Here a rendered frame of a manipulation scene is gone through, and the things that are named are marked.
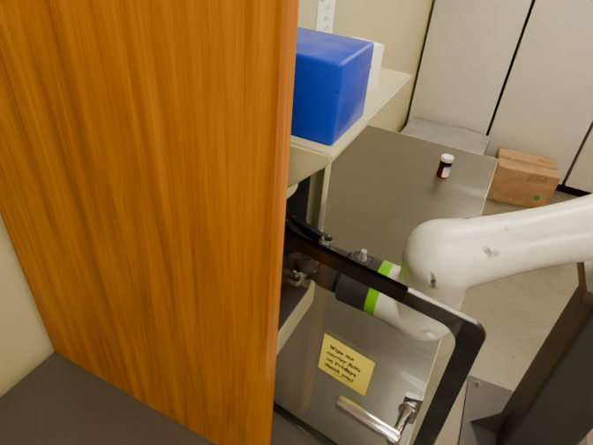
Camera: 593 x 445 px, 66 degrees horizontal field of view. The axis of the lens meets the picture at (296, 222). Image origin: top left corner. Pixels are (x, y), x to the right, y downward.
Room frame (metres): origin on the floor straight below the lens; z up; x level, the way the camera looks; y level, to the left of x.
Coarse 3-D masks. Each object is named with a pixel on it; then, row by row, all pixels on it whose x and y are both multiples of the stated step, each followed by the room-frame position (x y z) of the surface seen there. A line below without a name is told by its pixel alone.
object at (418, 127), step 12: (420, 120) 3.37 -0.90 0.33; (408, 132) 3.12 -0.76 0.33; (420, 132) 3.14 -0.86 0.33; (432, 132) 3.16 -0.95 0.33; (444, 132) 3.18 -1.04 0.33; (456, 132) 3.20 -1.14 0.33; (468, 132) 3.21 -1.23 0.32; (444, 144) 2.98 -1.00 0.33; (456, 144) 3.00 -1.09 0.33; (468, 144) 3.02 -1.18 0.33; (480, 144) 3.03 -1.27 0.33
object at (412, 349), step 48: (288, 240) 0.44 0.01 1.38; (288, 288) 0.44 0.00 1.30; (336, 288) 0.40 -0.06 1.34; (384, 288) 0.37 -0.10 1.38; (288, 336) 0.44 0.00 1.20; (336, 336) 0.40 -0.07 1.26; (384, 336) 0.36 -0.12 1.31; (432, 336) 0.34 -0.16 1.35; (480, 336) 0.31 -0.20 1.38; (288, 384) 0.43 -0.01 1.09; (336, 384) 0.39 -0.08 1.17; (384, 384) 0.36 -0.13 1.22; (432, 384) 0.33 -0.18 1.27; (336, 432) 0.38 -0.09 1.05; (432, 432) 0.32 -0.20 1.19
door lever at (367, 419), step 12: (336, 408) 0.33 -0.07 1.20; (348, 408) 0.33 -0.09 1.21; (360, 408) 0.33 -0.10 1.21; (408, 408) 0.33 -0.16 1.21; (360, 420) 0.32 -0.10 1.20; (372, 420) 0.31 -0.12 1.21; (408, 420) 0.32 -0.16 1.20; (372, 432) 0.31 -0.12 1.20; (384, 432) 0.30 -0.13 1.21; (396, 432) 0.30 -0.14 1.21; (396, 444) 0.29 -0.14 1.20
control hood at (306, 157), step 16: (384, 80) 0.68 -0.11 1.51; (400, 80) 0.68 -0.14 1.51; (368, 96) 0.61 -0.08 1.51; (384, 96) 0.61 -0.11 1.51; (368, 112) 0.55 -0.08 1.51; (352, 128) 0.50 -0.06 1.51; (304, 144) 0.45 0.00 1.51; (320, 144) 0.45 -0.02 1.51; (336, 144) 0.46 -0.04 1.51; (304, 160) 0.44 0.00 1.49; (320, 160) 0.43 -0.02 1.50; (288, 176) 0.45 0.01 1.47; (304, 176) 0.44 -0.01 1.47
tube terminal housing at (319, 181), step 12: (300, 0) 0.60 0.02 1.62; (312, 0) 0.63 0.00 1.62; (336, 0) 0.71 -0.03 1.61; (348, 0) 0.75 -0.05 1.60; (300, 12) 0.60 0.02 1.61; (312, 12) 0.64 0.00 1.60; (336, 12) 0.71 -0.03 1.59; (348, 12) 0.76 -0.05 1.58; (300, 24) 0.60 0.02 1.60; (312, 24) 0.64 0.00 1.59; (336, 24) 0.72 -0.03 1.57; (348, 24) 0.76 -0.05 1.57; (324, 168) 0.74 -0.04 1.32; (312, 180) 0.76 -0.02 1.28; (324, 180) 0.74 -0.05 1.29; (312, 192) 0.77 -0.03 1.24; (324, 192) 0.75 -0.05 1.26; (312, 204) 0.77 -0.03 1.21; (312, 216) 0.78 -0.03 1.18
